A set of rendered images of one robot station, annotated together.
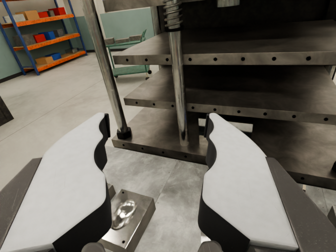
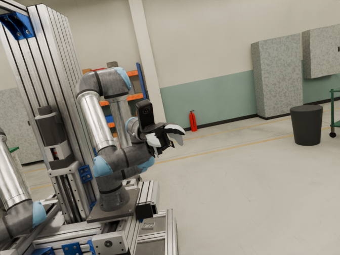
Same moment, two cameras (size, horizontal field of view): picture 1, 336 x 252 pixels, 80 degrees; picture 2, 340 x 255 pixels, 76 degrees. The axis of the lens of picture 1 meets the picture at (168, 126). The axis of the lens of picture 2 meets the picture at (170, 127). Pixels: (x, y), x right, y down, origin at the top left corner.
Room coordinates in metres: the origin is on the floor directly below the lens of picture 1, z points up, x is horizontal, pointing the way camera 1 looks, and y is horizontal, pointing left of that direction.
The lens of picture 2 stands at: (0.58, -0.22, 1.61)
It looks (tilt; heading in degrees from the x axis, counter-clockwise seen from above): 14 degrees down; 154
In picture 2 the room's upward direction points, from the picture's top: 11 degrees counter-clockwise
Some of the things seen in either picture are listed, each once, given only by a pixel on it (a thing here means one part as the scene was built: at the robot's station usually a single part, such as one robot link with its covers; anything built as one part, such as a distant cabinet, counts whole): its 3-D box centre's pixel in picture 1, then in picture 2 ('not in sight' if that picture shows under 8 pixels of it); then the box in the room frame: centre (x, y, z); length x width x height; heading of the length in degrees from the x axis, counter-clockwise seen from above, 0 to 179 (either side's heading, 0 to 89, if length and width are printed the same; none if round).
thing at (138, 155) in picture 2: not in sight; (139, 153); (-0.19, 0.00, 1.33); 0.11 x 0.08 x 0.11; 87
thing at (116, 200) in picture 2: not in sight; (112, 193); (-0.46, -0.10, 1.09); 0.15 x 0.15 x 0.10
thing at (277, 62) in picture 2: not in sight; (277, 78); (-3.13, 4.86, 0.98); 1.00 x 0.47 x 1.95; 65
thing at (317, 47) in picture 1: (228, 41); not in sight; (1.22, -0.41, 1.27); 1.10 x 0.74 x 0.05; 63
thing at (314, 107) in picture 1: (227, 82); not in sight; (1.22, -0.41, 1.02); 1.10 x 0.74 x 0.05; 63
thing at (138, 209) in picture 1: (125, 220); not in sight; (0.47, 0.21, 0.84); 0.20 x 0.15 x 0.07; 153
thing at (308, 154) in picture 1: (224, 120); not in sight; (1.17, -0.39, 0.76); 1.30 x 0.84 x 0.06; 63
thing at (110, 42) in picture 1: (127, 57); not in sight; (4.65, 0.68, 0.50); 0.98 x 0.55 x 1.01; 85
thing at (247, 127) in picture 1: (230, 112); not in sight; (1.08, -0.40, 0.87); 0.50 x 0.27 x 0.17; 153
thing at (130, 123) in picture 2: not in sight; (137, 128); (-0.19, 0.02, 1.43); 0.11 x 0.08 x 0.09; 177
